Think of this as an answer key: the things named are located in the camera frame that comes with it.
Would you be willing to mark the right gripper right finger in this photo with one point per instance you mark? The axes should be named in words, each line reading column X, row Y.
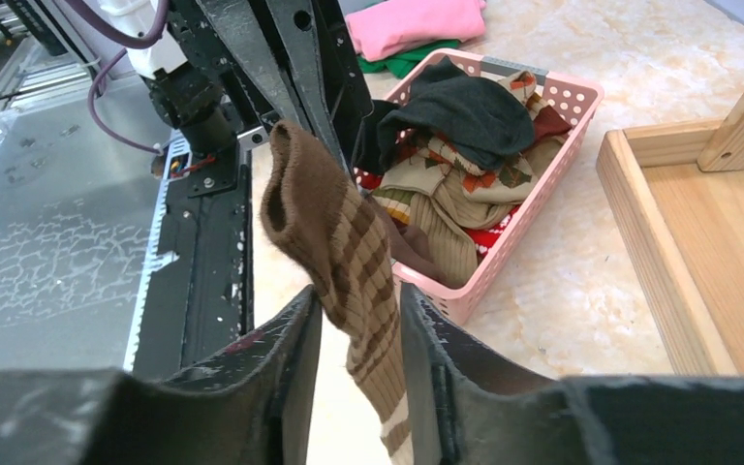
column 470, row 405

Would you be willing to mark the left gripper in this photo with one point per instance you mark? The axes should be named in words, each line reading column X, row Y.
column 277, row 60

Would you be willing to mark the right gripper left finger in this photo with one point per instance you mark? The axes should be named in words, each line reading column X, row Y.
column 250, row 403

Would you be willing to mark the brown tan striped sock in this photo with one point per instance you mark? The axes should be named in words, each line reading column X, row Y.
column 312, row 211

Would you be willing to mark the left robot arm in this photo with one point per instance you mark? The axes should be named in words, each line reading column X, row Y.
column 186, row 99

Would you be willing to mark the striped socks in basket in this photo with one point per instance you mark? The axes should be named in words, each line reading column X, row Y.
column 437, row 199

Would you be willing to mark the pink folded cloth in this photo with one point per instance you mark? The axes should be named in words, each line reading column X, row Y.
column 389, row 27

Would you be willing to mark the green cloth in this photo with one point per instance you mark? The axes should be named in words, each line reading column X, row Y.
column 402, row 63

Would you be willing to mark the black sock in basket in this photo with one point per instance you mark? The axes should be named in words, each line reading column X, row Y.
column 481, row 118

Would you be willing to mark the pink plastic basket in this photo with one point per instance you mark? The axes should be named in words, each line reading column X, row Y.
column 575, row 100

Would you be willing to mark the wooden rack stand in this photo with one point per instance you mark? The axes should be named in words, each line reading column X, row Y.
column 677, row 195

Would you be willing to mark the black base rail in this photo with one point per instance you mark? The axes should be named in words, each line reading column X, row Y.
column 196, row 286

